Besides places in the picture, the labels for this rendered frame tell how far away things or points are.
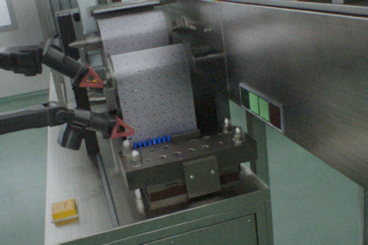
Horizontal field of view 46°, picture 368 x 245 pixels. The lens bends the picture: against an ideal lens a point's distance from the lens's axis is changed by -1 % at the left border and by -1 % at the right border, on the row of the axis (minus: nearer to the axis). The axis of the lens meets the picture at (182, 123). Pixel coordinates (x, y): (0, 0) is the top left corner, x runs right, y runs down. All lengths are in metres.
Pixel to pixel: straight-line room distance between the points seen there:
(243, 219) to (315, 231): 1.42
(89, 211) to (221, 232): 0.40
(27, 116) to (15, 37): 5.67
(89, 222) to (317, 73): 0.76
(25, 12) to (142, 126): 5.61
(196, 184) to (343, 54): 0.65
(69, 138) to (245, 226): 0.60
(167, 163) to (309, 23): 0.60
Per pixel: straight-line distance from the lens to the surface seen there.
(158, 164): 1.26
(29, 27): 6.93
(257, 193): 1.33
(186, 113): 1.44
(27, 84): 7.06
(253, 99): 1.17
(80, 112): 1.36
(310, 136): 0.96
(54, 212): 1.36
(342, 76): 0.81
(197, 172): 1.28
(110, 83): 1.40
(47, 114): 1.32
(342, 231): 2.76
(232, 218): 1.34
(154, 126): 1.43
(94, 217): 1.33
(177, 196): 1.33
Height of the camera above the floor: 1.55
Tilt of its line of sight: 20 degrees down
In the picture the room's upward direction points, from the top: 8 degrees counter-clockwise
